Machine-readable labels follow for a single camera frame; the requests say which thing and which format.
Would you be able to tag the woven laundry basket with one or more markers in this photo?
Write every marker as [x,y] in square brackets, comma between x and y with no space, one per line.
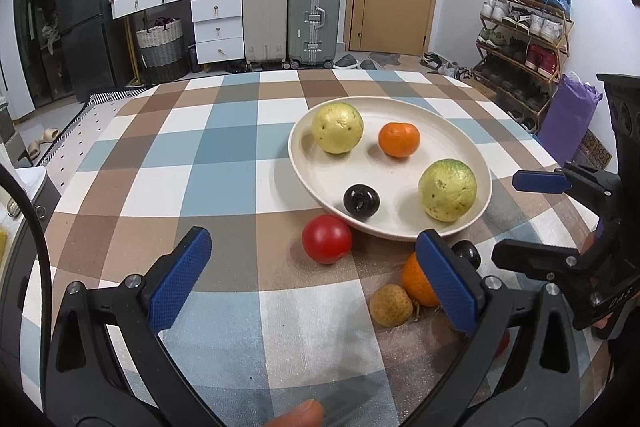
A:
[163,52]

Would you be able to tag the beige suitcase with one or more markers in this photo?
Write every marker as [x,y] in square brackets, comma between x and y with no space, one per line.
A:
[265,29]

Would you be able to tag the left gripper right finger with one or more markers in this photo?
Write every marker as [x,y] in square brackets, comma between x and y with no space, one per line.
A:
[519,366]

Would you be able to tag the shoe rack with shoes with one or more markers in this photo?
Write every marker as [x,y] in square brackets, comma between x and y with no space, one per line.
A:
[523,46]

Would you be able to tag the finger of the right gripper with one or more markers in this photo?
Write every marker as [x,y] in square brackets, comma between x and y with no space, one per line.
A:
[595,189]
[570,269]

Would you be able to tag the yellow guava far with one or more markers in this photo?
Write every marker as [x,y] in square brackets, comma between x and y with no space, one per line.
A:
[337,127]

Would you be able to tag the person's right hand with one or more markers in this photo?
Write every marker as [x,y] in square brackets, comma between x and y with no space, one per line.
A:
[585,247]

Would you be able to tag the checkered tablecloth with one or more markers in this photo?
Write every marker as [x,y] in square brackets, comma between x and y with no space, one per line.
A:
[266,327]

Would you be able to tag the small orange tangerine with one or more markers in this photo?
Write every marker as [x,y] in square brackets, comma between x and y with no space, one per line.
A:
[399,139]

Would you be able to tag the white drawer desk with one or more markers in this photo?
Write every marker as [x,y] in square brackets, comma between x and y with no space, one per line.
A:
[217,26]

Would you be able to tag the large orange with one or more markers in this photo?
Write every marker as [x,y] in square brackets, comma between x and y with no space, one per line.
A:
[416,285]

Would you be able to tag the green guava near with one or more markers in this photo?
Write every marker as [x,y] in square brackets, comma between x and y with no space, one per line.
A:
[447,189]

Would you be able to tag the person's left hand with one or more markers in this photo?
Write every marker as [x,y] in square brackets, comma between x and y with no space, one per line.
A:
[307,414]

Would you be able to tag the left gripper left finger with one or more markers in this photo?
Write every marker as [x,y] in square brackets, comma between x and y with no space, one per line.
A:
[85,382]

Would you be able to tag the silver suitcase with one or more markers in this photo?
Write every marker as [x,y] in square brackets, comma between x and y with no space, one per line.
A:
[312,32]

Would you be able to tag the dark plum on plate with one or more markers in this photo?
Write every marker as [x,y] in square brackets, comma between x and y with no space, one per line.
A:
[361,201]

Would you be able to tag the purple bag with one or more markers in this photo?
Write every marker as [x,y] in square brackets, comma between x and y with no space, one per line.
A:
[568,118]

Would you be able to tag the dark plum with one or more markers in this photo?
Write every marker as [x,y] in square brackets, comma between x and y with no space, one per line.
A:
[467,250]
[361,201]

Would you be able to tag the black refrigerator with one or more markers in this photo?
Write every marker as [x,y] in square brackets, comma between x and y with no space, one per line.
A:
[94,46]

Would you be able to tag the red tomato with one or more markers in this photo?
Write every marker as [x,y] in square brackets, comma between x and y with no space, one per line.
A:
[326,239]

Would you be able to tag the brown longan fruit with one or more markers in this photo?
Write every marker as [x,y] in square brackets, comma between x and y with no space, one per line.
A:
[390,306]

